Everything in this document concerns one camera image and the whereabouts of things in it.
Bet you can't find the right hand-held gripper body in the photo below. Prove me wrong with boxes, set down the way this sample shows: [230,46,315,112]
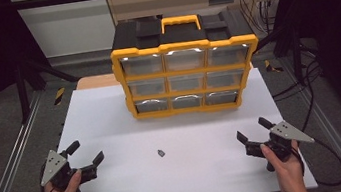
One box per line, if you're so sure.
[241,116,320,176]

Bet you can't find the set of clear drawers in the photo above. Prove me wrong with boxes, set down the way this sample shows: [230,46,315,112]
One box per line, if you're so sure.
[120,40,258,118]

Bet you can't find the yellow black drawer organizer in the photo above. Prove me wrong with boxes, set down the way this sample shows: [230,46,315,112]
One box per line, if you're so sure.
[105,4,269,125]

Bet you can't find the person's right hand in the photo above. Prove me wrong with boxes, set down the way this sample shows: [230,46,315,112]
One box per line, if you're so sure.
[259,137,308,192]

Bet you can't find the yellow black tape marker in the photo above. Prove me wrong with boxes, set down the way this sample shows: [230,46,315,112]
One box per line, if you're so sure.
[51,87,68,106]
[263,57,284,74]

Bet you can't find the white table board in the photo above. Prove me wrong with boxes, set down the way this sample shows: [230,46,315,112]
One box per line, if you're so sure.
[21,58,320,192]

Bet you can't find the hanging wall cables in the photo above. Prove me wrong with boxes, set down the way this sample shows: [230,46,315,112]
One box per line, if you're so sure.
[238,0,283,35]

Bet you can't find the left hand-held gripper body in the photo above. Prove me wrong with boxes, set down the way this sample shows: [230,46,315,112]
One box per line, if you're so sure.
[35,142,101,192]

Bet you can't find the wooden table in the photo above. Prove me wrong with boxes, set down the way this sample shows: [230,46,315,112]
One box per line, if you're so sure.
[74,72,121,92]

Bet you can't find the black metal stand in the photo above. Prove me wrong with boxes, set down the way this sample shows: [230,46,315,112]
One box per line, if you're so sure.
[12,52,85,125]
[253,21,309,91]

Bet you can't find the black floor cables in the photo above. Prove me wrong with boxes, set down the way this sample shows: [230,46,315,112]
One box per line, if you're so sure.
[265,39,332,135]

